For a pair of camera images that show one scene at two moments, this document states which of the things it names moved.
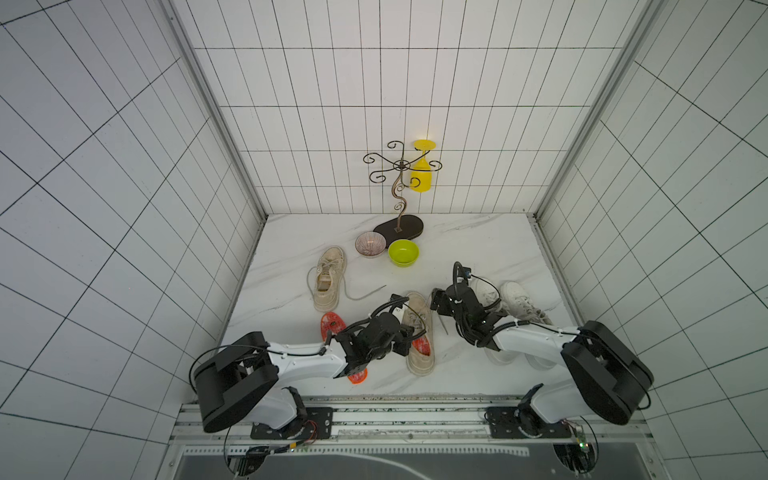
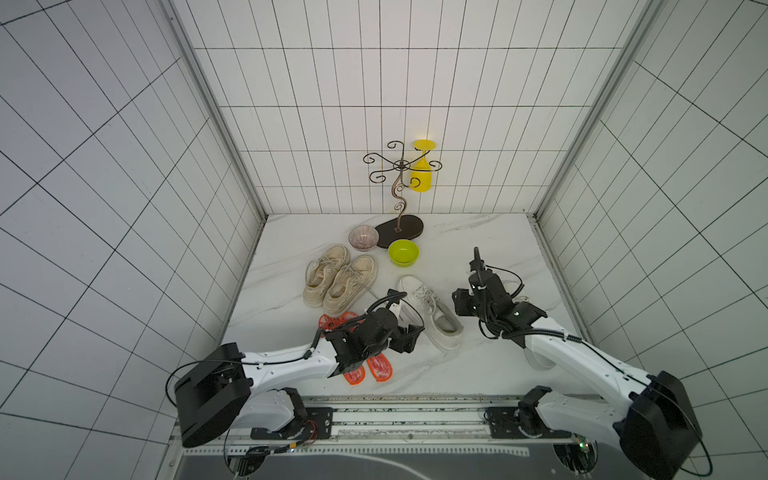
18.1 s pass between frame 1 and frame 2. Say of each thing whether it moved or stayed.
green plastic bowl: stayed
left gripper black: stayed
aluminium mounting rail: stayed
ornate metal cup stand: stayed
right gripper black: moved
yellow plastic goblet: stayed
